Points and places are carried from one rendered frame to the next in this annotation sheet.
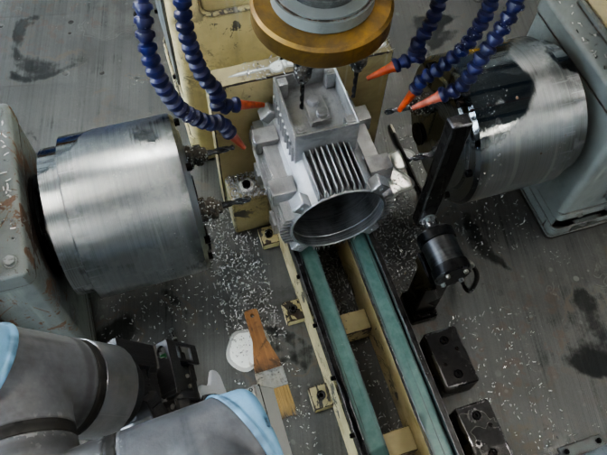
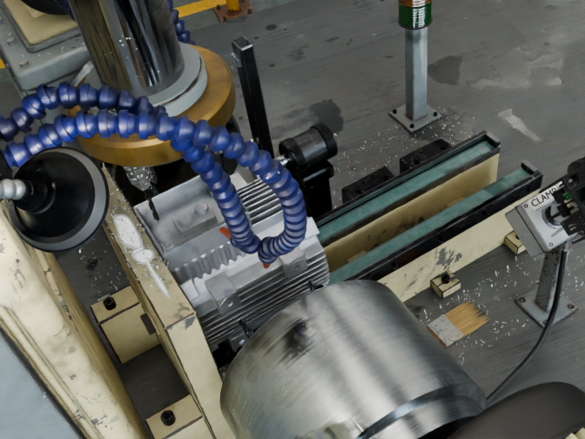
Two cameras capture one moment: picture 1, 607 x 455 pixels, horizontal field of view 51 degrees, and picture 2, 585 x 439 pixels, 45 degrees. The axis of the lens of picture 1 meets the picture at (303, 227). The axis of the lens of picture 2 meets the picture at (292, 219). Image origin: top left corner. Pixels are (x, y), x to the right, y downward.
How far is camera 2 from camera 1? 0.84 m
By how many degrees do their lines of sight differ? 52
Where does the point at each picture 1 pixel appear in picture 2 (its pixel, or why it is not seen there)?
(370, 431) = (476, 199)
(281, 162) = (252, 266)
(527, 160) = not seen: hidden behind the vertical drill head
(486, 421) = (419, 155)
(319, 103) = (186, 216)
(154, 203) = (383, 307)
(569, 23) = (62, 53)
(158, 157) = (326, 308)
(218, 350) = not seen: hidden behind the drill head
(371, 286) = (336, 230)
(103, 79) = not seen: outside the picture
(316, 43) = (221, 75)
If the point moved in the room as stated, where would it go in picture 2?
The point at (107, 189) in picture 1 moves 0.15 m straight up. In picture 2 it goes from (390, 350) to (386, 255)
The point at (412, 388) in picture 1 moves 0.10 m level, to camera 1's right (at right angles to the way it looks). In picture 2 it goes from (425, 182) to (407, 145)
